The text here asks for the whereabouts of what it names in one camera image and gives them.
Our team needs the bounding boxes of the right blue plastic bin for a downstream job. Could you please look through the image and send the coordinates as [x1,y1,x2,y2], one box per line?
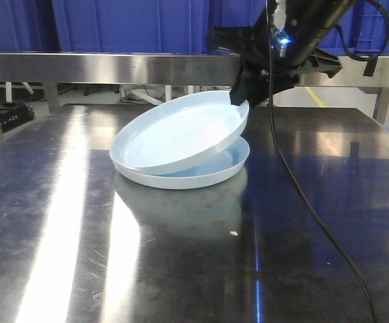
[322,0,389,54]

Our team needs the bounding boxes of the middle-right blue plastic bin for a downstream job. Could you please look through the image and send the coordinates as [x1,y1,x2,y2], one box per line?
[208,0,345,56]

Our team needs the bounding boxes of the stainless steel shelf rail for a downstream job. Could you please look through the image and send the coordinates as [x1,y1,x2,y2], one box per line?
[0,52,389,87]

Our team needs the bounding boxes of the black tape strip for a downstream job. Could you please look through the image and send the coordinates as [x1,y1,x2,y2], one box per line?
[363,57,378,77]

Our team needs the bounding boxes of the left blue plastic bin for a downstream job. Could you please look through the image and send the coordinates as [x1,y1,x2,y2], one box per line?
[0,1,59,52]

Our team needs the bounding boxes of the light blue plate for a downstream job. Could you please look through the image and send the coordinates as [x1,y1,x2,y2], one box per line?
[112,137,250,190]
[109,90,250,175]

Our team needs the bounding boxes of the middle-left blue plastic bin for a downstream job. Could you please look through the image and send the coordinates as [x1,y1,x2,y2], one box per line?
[52,1,209,55]

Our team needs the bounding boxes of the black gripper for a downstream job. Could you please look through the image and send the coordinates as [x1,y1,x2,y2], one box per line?
[206,27,342,106]

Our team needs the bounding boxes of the black wheeled robot base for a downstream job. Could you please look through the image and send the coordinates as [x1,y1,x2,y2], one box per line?
[0,102,35,133]

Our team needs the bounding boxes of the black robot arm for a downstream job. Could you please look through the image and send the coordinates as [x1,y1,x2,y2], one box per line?
[206,1,354,106]

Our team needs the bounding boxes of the black cable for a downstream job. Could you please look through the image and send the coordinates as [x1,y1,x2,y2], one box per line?
[265,0,389,323]

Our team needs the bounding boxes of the right steel table leg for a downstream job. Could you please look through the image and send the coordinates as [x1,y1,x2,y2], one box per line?
[373,87,389,124]

